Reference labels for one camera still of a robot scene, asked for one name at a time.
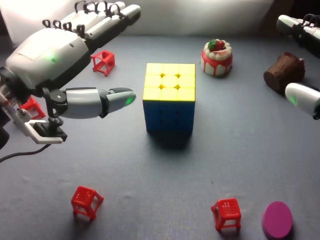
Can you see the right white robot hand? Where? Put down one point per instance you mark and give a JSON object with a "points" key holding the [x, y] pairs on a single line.
{"points": [[303, 96]]}

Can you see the brown toy tree stump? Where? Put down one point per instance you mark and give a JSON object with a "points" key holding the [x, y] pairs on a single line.
{"points": [[282, 73]]}

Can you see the magenta round disc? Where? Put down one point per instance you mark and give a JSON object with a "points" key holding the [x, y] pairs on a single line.
{"points": [[277, 220]]}

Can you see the grey table cloth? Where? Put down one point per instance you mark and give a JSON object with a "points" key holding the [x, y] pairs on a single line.
{"points": [[160, 175]]}

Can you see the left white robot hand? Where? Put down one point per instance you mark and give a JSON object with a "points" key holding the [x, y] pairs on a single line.
{"points": [[50, 50]]}

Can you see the red toy stool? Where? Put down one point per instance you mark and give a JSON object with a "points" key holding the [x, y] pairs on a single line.
{"points": [[102, 61], [83, 196], [228, 208], [35, 107]]}

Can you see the toy strawberry cake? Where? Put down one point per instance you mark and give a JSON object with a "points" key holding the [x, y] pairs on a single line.
{"points": [[216, 61]]}

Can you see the Rubik's cube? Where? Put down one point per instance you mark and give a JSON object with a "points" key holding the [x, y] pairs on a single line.
{"points": [[170, 100]]}

